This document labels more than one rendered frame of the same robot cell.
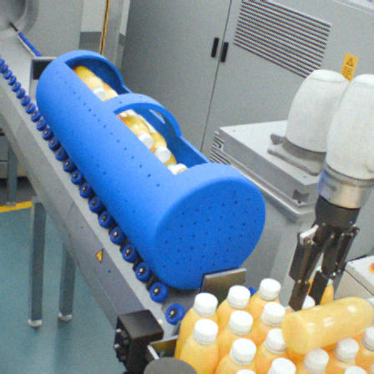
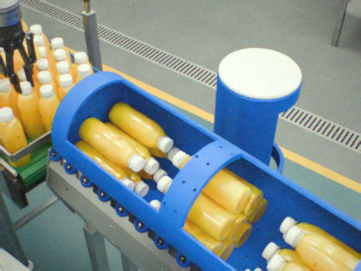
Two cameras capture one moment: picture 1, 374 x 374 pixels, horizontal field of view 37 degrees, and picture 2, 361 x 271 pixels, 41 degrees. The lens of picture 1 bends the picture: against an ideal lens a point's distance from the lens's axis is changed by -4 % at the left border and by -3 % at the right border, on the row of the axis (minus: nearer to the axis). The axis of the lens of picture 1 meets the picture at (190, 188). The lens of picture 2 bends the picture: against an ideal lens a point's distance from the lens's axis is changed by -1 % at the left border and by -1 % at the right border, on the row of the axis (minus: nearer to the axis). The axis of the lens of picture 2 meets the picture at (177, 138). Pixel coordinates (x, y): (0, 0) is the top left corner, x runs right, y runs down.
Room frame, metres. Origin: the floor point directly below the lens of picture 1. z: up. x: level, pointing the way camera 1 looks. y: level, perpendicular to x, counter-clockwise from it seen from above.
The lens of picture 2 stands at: (2.11, -0.05, 2.02)
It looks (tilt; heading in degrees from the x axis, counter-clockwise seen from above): 44 degrees down; 167
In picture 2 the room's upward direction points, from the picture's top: straight up
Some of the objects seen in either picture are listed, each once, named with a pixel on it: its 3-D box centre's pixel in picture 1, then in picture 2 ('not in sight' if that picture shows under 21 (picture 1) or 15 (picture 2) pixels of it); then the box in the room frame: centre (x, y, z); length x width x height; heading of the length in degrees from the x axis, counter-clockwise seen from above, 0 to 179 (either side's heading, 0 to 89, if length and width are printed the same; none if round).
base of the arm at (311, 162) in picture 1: (301, 147); not in sight; (1.62, -0.31, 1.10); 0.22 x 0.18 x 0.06; 53
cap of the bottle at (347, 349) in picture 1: (346, 347); not in sight; (0.75, -0.32, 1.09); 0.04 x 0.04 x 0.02
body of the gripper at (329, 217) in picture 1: (333, 220); (10, 34); (0.85, -0.25, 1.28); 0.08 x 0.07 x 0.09; 124
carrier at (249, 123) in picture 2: not in sight; (247, 161); (0.86, 0.51, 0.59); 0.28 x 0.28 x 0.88
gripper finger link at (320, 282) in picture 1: (317, 289); (16, 82); (0.87, -0.27, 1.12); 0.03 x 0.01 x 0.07; 34
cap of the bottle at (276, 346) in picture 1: (278, 340); (41, 63); (0.74, -0.20, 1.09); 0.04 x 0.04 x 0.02
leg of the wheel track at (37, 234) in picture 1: (36, 265); not in sight; (1.80, 0.55, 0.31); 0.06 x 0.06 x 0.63; 34
